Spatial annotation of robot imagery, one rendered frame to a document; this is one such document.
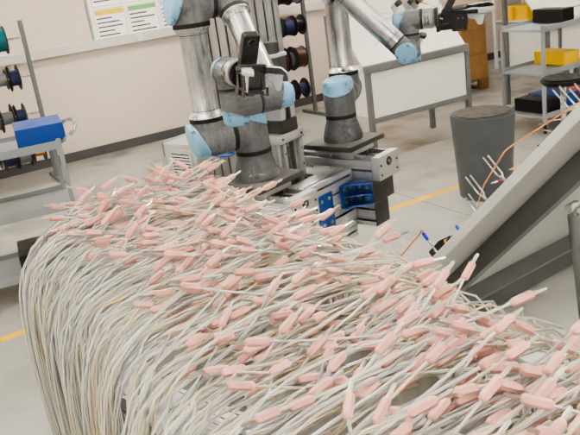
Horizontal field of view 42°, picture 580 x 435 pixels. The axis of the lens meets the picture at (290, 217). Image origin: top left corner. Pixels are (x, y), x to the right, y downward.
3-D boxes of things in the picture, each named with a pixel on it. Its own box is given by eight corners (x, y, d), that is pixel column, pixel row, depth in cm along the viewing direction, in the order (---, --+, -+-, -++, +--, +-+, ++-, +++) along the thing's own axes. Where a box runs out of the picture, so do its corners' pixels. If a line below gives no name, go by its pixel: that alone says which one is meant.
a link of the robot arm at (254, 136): (276, 147, 246) (270, 106, 241) (238, 156, 241) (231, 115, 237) (262, 141, 256) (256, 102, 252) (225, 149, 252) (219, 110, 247)
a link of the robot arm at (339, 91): (322, 117, 280) (318, 81, 275) (329, 110, 292) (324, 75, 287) (353, 115, 276) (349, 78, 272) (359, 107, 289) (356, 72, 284)
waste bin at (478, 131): (450, 204, 547) (444, 120, 527) (458, 185, 587) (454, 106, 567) (515, 203, 531) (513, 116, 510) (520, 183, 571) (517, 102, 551)
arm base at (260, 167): (225, 181, 252) (221, 153, 248) (255, 168, 262) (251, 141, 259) (259, 185, 242) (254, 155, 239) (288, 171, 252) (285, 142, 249)
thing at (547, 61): (545, 135, 689) (543, 15, 654) (503, 129, 730) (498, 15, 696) (612, 112, 737) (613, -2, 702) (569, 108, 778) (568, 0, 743)
